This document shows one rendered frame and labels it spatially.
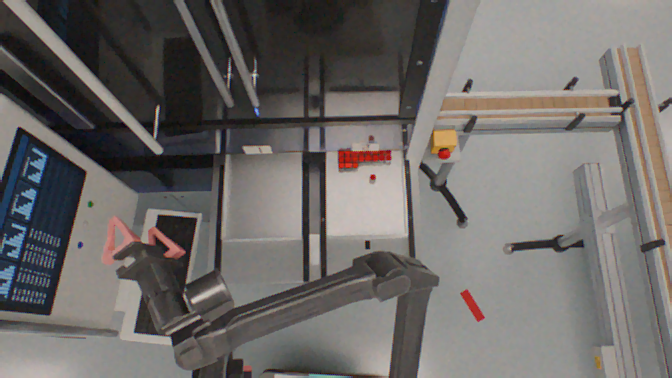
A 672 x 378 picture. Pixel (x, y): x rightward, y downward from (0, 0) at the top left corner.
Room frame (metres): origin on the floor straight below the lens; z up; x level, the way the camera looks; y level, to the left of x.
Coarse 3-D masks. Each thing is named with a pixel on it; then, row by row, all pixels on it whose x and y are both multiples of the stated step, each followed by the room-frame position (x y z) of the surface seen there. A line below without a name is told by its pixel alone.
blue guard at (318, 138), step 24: (72, 144) 0.62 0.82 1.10; (96, 144) 0.62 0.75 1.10; (120, 144) 0.61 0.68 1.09; (144, 144) 0.61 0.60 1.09; (168, 144) 0.61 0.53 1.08; (192, 144) 0.61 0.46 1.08; (216, 144) 0.61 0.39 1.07; (240, 144) 0.61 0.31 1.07; (264, 144) 0.61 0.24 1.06; (288, 144) 0.61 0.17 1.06; (312, 144) 0.60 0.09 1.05; (336, 144) 0.60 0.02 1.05; (384, 144) 0.60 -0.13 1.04
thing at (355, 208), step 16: (336, 160) 0.61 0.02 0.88; (400, 160) 0.60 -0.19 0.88; (336, 176) 0.56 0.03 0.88; (352, 176) 0.55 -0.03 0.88; (368, 176) 0.55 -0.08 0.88; (384, 176) 0.55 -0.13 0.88; (400, 176) 0.55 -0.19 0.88; (336, 192) 0.50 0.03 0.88; (352, 192) 0.50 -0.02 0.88; (368, 192) 0.49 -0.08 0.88; (384, 192) 0.49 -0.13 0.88; (400, 192) 0.49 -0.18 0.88; (336, 208) 0.44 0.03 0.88; (352, 208) 0.44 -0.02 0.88; (368, 208) 0.44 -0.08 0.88; (384, 208) 0.44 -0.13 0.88; (400, 208) 0.43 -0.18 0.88; (336, 224) 0.39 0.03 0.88; (352, 224) 0.39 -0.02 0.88; (368, 224) 0.38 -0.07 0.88; (384, 224) 0.38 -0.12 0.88; (400, 224) 0.38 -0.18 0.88
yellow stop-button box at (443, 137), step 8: (440, 128) 0.65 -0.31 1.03; (448, 128) 0.65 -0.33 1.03; (432, 136) 0.63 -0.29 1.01; (440, 136) 0.62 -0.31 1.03; (448, 136) 0.62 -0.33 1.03; (432, 144) 0.61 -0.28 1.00; (440, 144) 0.60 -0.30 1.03; (448, 144) 0.59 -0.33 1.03; (456, 144) 0.59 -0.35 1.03; (432, 152) 0.59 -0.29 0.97
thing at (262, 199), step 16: (240, 160) 0.63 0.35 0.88; (256, 160) 0.63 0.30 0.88; (272, 160) 0.62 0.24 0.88; (288, 160) 0.62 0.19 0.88; (224, 176) 0.56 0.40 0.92; (240, 176) 0.57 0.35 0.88; (256, 176) 0.57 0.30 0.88; (272, 176) 0.56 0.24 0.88; (288, 176) 0.56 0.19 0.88; (224, 192) 0.51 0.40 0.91; (240, 192) 0.51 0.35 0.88; (256, 192) 0.51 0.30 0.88; (272, 192) 0.51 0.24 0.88; (288, 192) 0.51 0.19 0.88; (224, 208) 0.45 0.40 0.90; (240, 208) 0.46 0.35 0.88; (256, 208) 0.45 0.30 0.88; (272, 208) 0.45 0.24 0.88; (288, 208) 0.45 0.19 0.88; (224, 224) 0.40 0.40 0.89; (240, 224) 0.40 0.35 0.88; (256, 224) 0.40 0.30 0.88; (272, 224) 0.40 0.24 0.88; (288, 224) 0.40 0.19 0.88; (224, 240) 0.35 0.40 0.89
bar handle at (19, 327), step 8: (0, 320) 0.08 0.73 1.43; (0, 328) 0.06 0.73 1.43; (8, 328) 0.06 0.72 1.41; (16, 328) 0.07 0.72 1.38; (24, 328) 0.07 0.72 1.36; (32, 328) 0.07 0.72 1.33; (40, 328) 0.07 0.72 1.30; (48, 328) 0.07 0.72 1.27; (56, 328) 0.07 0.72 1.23; (64, 328) 0.07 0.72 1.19; (72, 328) 0.07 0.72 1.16; (80, 328) 0.08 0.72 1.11; (88, 328) 0.08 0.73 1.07; (96, 328) 0.08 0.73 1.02; (96, 336) 0.06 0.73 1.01; (104, 336) 0.06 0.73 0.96; (112, 336) 0.06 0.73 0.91
